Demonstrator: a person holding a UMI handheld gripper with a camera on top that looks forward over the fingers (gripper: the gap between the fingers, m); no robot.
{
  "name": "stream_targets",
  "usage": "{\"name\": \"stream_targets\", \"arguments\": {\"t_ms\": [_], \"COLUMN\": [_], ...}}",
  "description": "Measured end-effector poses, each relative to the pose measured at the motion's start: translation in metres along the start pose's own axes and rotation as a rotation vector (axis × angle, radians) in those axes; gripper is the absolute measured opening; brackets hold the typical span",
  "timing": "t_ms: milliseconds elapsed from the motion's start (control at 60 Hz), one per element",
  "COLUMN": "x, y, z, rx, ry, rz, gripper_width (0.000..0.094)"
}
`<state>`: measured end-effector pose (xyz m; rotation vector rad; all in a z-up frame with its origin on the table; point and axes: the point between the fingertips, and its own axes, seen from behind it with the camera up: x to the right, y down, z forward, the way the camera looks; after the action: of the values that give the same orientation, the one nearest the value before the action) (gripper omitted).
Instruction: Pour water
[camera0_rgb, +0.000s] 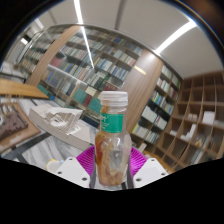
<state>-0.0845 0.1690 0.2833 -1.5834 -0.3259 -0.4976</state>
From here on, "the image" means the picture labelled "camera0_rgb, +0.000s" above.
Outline white paper cup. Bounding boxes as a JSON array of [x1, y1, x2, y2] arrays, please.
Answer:
[[46, 159, 64, 173]]

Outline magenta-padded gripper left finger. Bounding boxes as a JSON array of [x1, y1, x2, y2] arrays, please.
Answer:
[[54, 145, 98, 188]]

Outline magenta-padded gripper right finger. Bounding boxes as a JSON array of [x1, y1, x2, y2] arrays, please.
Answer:
[[128, 147, 169, 188]]

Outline clear plastic bottle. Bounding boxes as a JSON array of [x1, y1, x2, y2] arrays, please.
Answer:
[[94, 90, 133, 188]]

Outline white ramped building model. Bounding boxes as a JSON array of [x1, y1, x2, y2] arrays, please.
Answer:
[[28, 103, 91, 151]]

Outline wooden cubby shelf unit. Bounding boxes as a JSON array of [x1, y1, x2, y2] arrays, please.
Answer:
[[163, 71, 224, 171]]

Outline ceiling light strips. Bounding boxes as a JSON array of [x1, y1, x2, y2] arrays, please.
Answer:
[[19, 0, 198, 68]]

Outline book-filled wall bookshelf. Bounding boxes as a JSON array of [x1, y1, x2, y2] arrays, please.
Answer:
[[19, 33, 58, 76], [28, 26, 144, 118], [129, 64, 183, 146]]

